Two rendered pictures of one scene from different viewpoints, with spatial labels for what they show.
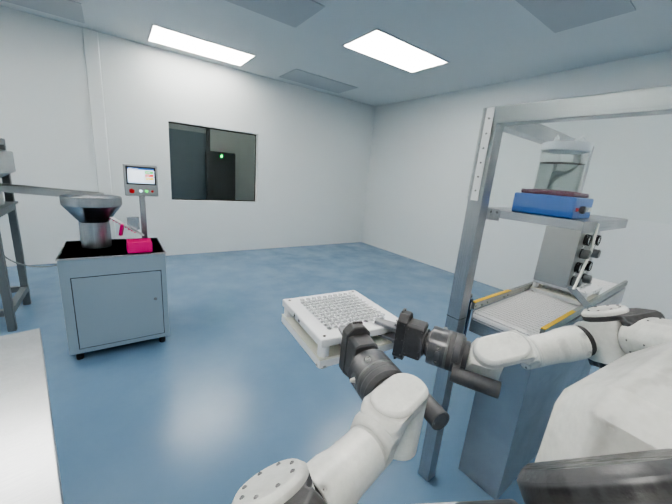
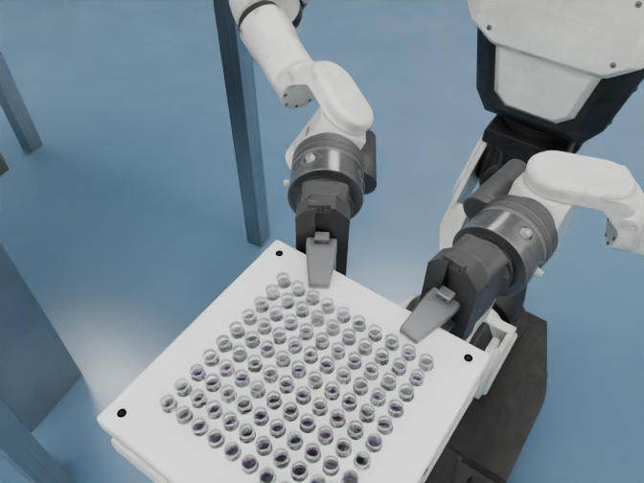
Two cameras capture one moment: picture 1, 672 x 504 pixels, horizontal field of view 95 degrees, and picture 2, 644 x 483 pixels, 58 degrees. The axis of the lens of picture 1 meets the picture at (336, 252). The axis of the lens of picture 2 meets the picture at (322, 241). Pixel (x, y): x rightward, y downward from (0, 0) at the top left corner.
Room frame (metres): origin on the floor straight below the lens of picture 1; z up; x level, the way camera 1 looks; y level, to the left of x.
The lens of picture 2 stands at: (0.86, 0.20, 1.53)
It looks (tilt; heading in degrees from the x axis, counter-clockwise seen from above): 48 degrees down; 246
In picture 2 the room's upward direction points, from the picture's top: straight up
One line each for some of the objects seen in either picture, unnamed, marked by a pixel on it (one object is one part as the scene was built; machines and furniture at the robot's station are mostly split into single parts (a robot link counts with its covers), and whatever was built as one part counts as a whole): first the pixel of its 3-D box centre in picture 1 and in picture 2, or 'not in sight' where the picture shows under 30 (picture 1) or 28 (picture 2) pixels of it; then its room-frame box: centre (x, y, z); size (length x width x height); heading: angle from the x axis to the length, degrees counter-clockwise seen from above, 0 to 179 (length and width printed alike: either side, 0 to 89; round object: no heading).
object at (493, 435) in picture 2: not in sight; (450, 373); (0.25, -0.34, 0.19); 0.64 x 0.52 x 0.33; 31
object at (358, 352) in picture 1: (363, 363); (479, 273); (0.55, -0.07, 1.06); 0.12 x 0.10 x 0.13; 23
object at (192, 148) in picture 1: (215, 165); not in sight; (5.17, 2.07, 1.43); 1.38 x 0.01 x 1.16; 126
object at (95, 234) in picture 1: (105, 221); not in sight; (2.29, 1.77, 0.95); 0.49 x 0.36 x 0.38; 126
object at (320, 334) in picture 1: (340, 313); (301, 390); (0.77, -0.03, 1.07); 0.25 x 0.24 x 0.02; 121
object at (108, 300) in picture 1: (119, 292); not in sight; (2.27, 1.70, 0.38); 0.63 x 0.57 x 0.76; 126
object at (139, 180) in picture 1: (142, 204); not in sight; (2.51, 1.61, 1.07); 0.23 x 0.10 x 0.62; 126
